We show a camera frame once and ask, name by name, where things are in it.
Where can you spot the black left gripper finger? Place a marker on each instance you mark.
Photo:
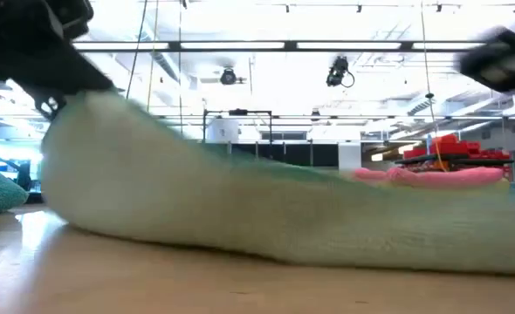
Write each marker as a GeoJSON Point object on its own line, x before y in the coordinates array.
{"type": "Point", "coordinates": [70, 74]}
{"type": "Point", "coordinates": [50, 104]}

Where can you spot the overhead light bar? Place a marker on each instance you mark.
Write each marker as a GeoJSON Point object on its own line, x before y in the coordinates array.
{"type": "Point", "coordinates": [283, 45]}

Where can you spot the shelf with red bins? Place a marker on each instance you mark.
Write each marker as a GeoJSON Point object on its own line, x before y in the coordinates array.
{"type": "Point", "coordinates": [454, 148]}

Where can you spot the light green microfiber towel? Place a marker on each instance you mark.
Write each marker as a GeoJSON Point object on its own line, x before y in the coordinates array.
{"type": "Point", "coordinates": [196, 196]}

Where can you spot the round black ceiling camera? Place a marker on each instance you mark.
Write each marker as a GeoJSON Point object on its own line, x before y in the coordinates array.
{"type": "Point", "coordinates": [228, 77]}

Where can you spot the pink microfiber towel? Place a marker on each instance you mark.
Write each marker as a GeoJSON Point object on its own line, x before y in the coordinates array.
{"type": "Point", "coordinates": [436, 178]}

